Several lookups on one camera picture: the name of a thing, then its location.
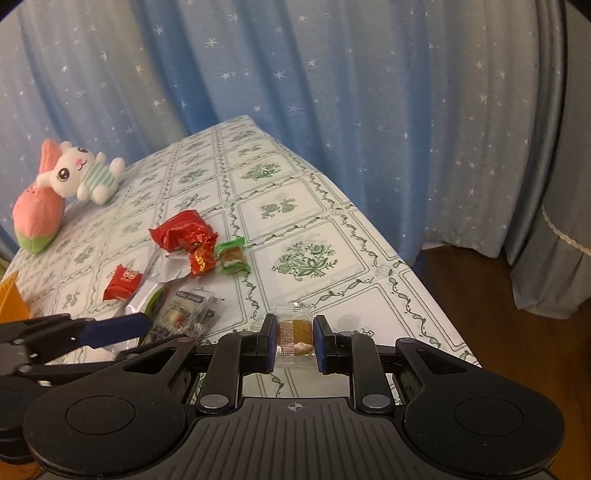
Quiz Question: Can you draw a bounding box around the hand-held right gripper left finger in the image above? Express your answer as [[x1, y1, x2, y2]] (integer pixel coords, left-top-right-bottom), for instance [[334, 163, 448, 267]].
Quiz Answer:
[[99, 315, 279, 415]]

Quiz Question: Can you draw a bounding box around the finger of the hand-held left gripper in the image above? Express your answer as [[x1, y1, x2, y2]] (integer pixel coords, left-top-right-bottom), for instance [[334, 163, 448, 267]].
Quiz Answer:
[[0, 312, 153, 371]]

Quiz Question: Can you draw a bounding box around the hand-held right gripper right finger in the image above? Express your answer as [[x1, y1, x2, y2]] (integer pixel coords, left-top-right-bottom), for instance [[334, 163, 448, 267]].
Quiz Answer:
[[312, 315, 483, 415]]

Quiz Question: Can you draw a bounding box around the clear amber candy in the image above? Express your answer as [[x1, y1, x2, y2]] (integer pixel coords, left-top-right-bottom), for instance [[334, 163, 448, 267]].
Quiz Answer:
[[263, 302, 320, 371]]

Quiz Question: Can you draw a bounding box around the red square snack packet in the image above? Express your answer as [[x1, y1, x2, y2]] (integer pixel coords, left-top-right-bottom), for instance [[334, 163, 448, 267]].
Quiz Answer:
[[102, 263, 141, 301]]

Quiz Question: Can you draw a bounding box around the clear packet with dark pieces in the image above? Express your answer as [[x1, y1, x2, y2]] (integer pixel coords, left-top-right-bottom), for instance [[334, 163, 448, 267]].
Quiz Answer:
[[137, 287, 221, 348]]

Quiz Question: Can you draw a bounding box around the white silver snack packet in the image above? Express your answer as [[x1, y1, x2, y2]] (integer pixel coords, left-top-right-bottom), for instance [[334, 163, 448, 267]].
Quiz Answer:
[[124, 250, 193, 320]]

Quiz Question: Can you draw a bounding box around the green candy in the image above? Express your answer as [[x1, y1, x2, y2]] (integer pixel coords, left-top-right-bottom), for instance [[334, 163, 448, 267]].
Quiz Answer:
[[213, 236, 250, 277]]

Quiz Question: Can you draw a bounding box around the small red gold-print candy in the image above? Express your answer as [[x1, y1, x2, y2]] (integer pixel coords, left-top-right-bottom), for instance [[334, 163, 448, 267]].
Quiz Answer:
[[189, 243, 217, 277]]

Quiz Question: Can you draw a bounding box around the orange plastic basket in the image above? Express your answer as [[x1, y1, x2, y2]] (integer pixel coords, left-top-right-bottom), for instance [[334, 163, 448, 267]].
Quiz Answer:
[[0, 270, 31, 325]]

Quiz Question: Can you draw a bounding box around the large red foil snack bag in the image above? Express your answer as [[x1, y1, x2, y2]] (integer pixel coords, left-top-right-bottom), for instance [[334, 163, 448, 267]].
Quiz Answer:
[[148, 209, 219, 254]]

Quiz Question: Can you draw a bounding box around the white rabbit pink peach plush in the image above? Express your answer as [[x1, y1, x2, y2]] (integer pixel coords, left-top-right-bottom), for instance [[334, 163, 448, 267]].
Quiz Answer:
[[11, 138, 127, 255]]

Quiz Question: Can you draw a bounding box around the blue star-print curtain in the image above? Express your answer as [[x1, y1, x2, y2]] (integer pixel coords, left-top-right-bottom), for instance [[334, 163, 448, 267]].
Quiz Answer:
[[0, 0, 557, 278]]

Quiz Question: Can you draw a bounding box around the grey lace-trimmed curtain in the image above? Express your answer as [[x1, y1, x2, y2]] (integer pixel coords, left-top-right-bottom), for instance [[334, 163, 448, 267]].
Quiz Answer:
[[503, 0, 591, 322]]

